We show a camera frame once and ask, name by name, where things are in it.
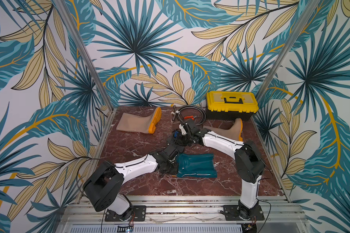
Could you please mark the left aluminium corner post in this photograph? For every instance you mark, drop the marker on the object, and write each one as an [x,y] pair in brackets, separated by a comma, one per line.
[67,18]

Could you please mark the yellow and black toolbox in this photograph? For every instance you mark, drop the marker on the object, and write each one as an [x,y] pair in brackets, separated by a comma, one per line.
[229,105]

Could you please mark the red handled pliers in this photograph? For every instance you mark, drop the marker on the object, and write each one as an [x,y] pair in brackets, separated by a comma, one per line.
[190,117]

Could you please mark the beige rubber boot left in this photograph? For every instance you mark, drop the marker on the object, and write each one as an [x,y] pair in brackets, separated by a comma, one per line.
[139,124]

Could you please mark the right aluminium corner post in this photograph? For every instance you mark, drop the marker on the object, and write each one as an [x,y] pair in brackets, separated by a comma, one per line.
[302,21]

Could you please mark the beige rubber boot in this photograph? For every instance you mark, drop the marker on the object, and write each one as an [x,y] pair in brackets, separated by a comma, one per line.
[234,132]
[139,124]

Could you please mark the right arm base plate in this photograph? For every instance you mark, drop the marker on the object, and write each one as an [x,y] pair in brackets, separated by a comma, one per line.
[240,212]

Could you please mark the aluminium corner post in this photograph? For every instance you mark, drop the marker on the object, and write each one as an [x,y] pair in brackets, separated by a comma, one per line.
[302,21]
[67,18]

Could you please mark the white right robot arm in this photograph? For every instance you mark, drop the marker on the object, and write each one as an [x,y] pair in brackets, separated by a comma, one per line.
[248,160]

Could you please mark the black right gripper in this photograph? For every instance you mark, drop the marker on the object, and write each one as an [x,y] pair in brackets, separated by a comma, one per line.
[188,128]

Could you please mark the beige rubber boot right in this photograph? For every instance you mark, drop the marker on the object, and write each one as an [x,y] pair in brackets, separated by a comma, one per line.
[234,132]

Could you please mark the aluminium mounting rail frame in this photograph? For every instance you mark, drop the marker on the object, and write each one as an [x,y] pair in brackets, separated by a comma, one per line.
[186,214]

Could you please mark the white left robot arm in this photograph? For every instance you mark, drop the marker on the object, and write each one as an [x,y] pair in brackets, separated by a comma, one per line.
[103,186]

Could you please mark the teal rubber boot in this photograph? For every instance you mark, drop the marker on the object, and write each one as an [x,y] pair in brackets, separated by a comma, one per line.
[196,165]

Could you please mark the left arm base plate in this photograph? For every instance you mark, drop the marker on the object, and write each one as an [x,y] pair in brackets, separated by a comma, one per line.
[135,213]

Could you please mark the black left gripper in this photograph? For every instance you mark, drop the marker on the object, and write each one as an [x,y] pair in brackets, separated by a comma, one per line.
[173,172]

